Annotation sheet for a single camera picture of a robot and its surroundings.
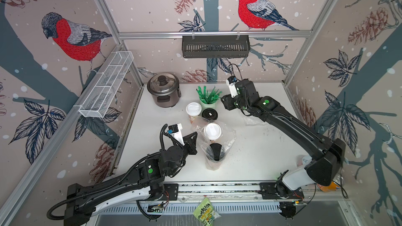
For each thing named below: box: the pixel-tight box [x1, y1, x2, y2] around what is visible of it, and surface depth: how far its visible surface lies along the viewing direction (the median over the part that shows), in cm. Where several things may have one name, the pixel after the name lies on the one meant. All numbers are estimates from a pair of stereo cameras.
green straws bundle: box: [195, 85, 223, 105], surface depth 93 cm
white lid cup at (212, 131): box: [203, 122, 222, 141], surface depth 77 cm
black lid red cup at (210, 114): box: [202, 108, 219, 121], surface depth 84 cm
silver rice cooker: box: [147, 72, 182, 108], surface depth 98 cm
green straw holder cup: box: [199, 98, 218, 111], surface depth 92 cm
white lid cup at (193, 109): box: [185, 102, 203, 124], surface depth 87 cm
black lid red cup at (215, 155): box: [206, 142, 226, 171], surface depth 67 cm
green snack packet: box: [192, 196, 222, 226], surface depth 69 cm
